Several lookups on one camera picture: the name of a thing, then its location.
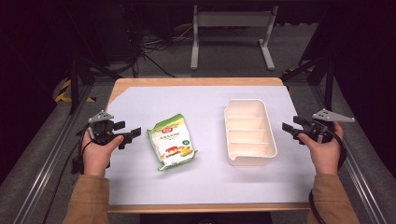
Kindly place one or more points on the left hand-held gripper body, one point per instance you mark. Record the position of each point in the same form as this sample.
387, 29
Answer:
100, 127

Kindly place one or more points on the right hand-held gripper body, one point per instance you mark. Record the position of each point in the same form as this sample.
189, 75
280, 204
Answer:
323, 126

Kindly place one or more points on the green and white snack bag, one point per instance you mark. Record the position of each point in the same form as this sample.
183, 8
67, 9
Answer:
172, 142

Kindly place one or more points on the white plastic divided bin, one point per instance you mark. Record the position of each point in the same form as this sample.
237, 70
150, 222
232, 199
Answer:
249, 132

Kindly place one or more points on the person's right hand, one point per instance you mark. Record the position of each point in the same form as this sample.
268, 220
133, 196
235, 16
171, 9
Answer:
325, 152

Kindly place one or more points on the person's left hand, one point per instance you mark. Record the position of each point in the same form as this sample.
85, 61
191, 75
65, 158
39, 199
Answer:
97, 154

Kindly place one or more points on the yellow black hazard tape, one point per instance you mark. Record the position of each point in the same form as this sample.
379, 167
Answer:
67, 91

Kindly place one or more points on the black tripod stand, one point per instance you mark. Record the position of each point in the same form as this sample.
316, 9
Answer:
84, 62
317, 71

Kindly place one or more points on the white table mat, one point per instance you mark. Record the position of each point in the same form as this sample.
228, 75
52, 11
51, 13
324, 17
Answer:
202, 146

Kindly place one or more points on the grey metal stand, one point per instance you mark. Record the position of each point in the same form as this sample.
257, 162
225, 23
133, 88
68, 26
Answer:
233, 34

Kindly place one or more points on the aluminium rail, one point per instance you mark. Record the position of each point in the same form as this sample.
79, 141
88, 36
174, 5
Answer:
46, 165
358, 168

